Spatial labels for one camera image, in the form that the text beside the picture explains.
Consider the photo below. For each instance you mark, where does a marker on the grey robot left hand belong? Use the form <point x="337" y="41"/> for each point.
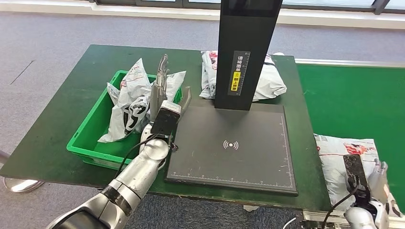
<point x="158" y="91"/>

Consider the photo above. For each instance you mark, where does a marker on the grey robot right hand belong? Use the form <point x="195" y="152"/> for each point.
<point x="378" y="183"/>

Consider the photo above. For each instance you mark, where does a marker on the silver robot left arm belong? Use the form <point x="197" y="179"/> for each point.
<point x="136" y="180"/>

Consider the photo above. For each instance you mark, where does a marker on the green conveyor belt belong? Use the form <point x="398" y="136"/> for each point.
<point x="348" y="94"/>

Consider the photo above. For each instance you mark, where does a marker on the green plastic crate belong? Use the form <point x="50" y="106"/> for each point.
<point x="91" y="139"/>

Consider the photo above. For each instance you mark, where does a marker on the black scanner tower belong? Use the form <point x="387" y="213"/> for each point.
<point x="245" y="38"/>

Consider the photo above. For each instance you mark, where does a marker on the dark green table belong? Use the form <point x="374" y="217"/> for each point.
<point x="47" y="142"/>

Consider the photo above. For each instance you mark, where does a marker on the white table foot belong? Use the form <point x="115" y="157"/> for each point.
<point x="250" y="208"/>

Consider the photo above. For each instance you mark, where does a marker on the chrome stand base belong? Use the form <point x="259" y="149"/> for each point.
<point x="22" y="185"/>

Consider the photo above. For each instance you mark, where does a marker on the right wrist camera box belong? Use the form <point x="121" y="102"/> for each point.
<point x="356" y="172"/>

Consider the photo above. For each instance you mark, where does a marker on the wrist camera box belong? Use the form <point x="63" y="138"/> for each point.
<point x="356" y="172"/>
<point x="166" y="118"/>

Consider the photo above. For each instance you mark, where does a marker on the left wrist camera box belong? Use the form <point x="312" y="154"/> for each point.
<point x="166" y="118"/>

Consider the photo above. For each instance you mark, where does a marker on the dark window frame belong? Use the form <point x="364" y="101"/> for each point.
<point x="126" y="3"/>

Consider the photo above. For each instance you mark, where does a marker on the black scanner base plate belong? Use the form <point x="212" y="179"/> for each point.
<point x="231" y="164"/>

